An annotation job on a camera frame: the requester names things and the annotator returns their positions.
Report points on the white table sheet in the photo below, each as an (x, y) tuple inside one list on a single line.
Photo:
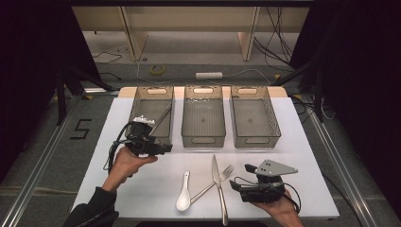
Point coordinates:
[(104, 126)]

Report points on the person's left hand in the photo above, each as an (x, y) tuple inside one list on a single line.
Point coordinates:
[(124, 167)]

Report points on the white ceramic spoon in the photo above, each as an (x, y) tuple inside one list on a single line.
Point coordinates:
[(183, 200)]

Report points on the metal floor rail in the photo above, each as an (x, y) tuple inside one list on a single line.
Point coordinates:
[(337, 157), (38, 170)]

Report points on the white power strip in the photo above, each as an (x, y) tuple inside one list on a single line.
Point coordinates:
[(209, 75)]

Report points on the black metal stand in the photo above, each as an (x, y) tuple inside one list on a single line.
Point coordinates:
[(319, 101), (60, 101)]

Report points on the person's right hand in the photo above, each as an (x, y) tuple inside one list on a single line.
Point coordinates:
[(285, 211)]

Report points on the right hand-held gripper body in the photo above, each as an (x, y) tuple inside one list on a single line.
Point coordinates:
[(274, 168)]

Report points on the yellow tape roll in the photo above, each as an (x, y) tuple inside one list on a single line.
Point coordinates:
[(152, 70)]

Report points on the metal fork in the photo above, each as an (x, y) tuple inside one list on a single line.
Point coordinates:
[(201, 194)]

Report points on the black curtain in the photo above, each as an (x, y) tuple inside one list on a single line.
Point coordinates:
[(28, 78), (362, 78)]

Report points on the grey transparent plastic bin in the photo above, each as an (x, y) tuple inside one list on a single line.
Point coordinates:
[(148, 107), (253, 119), (203, 119)]

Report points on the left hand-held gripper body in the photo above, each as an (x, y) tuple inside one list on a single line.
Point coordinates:
[(138, 138)]

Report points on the light wooden shelf unit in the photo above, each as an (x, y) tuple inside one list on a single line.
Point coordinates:
[(189, 19)]

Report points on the metal chopstick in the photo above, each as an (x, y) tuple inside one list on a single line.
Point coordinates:
[(161, 119), (164, 115)]

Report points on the metal table knife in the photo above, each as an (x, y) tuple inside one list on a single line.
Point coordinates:
[(216, 173)]

